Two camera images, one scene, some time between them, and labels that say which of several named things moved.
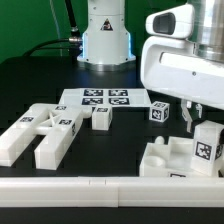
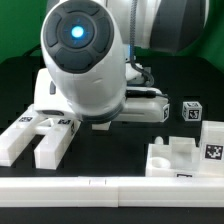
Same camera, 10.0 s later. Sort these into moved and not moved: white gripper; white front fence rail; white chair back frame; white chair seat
Moved: white gripper
Not moved: white chair seat; white chair back frame; white front fence rail
